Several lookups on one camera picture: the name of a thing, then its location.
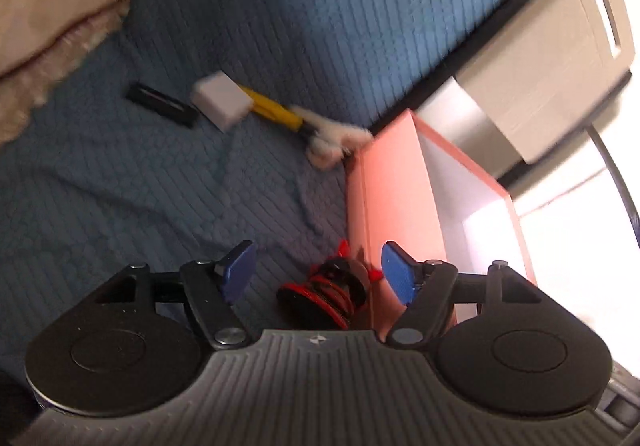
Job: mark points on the small white box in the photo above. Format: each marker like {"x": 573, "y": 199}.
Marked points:
{"x": 220, "y": 98}

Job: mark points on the pink cardboard box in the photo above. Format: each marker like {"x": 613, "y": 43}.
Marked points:
{"x": 390, "y": 196}

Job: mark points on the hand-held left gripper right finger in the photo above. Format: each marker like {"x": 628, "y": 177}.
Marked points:
{"x": 400, "y": 278}

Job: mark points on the blue quilted bed cover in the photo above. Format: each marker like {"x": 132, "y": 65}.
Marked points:
{"x": 300, "y": 1}

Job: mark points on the black rectangular clip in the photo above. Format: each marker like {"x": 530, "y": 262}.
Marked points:
{"x": 160, "y": 103}

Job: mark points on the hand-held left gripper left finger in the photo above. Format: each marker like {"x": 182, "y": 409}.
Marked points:
{"x": 237, "y": 273}

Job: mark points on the black bed edge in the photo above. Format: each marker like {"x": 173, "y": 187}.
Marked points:
{"x": 500, "y": 18}

